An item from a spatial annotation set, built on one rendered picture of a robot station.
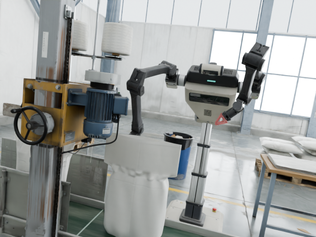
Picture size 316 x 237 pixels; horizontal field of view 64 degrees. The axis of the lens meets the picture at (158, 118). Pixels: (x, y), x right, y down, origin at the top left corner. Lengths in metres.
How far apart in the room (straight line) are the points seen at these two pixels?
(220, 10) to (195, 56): 1.76
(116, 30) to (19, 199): 1.24
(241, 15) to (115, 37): 8.67
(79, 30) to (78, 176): 1.23
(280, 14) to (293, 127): 3.84
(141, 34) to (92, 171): 8.46
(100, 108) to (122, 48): 0.35
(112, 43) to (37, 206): 0.94
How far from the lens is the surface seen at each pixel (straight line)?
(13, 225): 2.04
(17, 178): 1.90
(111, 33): 1.42
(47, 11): 1.39
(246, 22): 9.85
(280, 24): 9.96
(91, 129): 1.29
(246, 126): 9.18
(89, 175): 2.22
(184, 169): 3.91
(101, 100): 1.26
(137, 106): 1.63
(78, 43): 1.54
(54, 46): 1.34
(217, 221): 2.48
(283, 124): 9.81
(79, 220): 2.00
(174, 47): 9.82
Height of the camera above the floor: 1.40
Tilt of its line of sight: 8 degrees down
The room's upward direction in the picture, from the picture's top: 7 degrees clockwise
